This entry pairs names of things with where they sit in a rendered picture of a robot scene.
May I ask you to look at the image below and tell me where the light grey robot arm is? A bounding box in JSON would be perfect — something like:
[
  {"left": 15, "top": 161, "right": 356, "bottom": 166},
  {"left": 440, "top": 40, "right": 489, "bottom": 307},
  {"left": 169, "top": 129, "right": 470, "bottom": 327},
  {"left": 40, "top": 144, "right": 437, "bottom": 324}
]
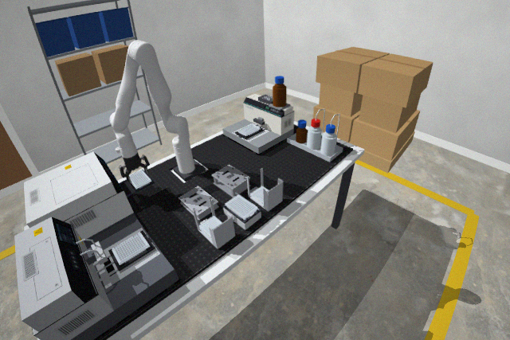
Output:
[{"left": 110, "top": 40, "right": 195, "bottom": 174}]

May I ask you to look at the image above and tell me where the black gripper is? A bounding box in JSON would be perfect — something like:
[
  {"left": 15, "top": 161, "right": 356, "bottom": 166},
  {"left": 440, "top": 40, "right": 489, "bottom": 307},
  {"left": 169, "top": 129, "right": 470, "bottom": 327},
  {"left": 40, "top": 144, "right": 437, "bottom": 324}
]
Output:
[{"left": 119, "top": 152, "right": 150, "bottom": 183}]

